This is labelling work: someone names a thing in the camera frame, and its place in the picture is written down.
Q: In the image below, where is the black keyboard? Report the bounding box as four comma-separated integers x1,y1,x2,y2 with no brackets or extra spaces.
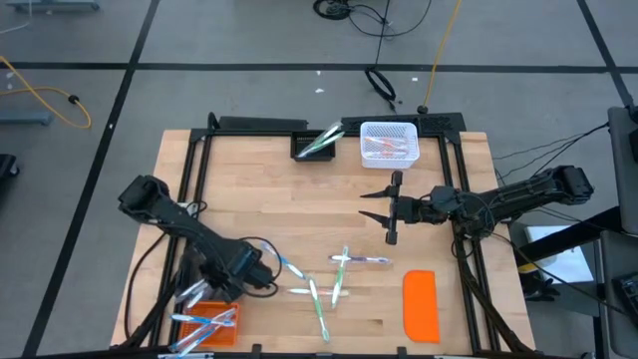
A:
611,272,638,320

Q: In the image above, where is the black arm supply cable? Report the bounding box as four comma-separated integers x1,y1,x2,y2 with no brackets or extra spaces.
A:
123,231,168,343

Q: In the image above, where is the orange perforated basket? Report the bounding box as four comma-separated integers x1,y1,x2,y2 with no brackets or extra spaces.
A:
177,300,240,348

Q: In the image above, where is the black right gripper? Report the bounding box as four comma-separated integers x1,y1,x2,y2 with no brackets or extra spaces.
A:
358,171,435,245

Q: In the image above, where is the white paper sheet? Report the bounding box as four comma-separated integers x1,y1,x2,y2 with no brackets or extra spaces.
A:
525,224,595,286

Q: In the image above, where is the black flat panel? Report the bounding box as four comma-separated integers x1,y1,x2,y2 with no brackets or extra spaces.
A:
217,115,309,133

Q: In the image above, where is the grey desk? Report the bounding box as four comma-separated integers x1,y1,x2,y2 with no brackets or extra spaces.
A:
606,105,638,234
597,229,638,359

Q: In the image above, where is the black hanging cable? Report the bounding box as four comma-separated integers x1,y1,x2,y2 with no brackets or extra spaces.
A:
365,0,399,113

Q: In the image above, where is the grey translucent bin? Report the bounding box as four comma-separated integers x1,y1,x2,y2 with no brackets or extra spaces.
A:
175,247,250,301

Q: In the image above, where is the silver label strip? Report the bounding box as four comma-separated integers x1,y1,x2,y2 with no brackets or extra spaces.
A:
157,351,215,359

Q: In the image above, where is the black perforated panel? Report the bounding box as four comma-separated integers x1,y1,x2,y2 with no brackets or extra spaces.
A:
342,112,468,137

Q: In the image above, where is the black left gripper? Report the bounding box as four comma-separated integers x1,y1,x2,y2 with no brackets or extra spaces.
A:
206,248,275,303

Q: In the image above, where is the green toothbrush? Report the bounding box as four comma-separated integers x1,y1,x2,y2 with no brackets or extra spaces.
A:
296,130,347,160
307,275,332,344
303,121,345,154
330,243,350,309

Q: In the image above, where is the black desk beam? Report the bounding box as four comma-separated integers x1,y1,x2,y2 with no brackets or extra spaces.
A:
517,204,624,264

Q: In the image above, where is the orange toothbrush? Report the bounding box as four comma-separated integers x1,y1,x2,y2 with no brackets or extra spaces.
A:
371,142,413,159
363,135,408,151
286,287,350,298

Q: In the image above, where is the black coiled floor cable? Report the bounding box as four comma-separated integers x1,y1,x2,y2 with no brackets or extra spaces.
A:
312,0,434,39

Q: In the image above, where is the yellow hanging power cable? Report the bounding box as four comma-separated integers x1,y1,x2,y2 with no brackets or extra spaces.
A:
422,0,464,112

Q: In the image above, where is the orange plastic lid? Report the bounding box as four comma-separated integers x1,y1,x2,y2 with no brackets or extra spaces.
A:
402,269,443,345

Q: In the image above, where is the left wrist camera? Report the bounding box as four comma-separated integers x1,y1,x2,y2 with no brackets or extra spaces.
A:
231,250,263,276

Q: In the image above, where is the black mesh basket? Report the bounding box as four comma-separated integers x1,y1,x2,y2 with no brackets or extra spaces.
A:
290,129,338,164

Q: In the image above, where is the black caster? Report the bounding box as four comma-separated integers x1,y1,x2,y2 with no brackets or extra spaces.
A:
0,153,21,181

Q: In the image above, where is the black glove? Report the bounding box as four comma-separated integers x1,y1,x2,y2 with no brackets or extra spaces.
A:
522,272,562,303

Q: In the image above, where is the white perforated basket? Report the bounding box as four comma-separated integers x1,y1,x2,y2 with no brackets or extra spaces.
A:
359,121,421,170

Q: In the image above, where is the purple toothbrush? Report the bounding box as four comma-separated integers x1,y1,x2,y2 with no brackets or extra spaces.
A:
327,254,393,265
184,288,210,310
173,278,208,304

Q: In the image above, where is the yellow floor cable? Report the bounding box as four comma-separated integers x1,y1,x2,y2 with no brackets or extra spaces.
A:
0,54,93,130

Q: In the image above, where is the blue-grey cart base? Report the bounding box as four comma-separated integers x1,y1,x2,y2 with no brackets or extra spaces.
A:
5,0,101,12
0,111,54,127

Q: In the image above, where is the blue toothbrush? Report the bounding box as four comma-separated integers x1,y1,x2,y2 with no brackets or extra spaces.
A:
167,323,221,356
186,307,238,351
169,312,236,326
261,242,306,281

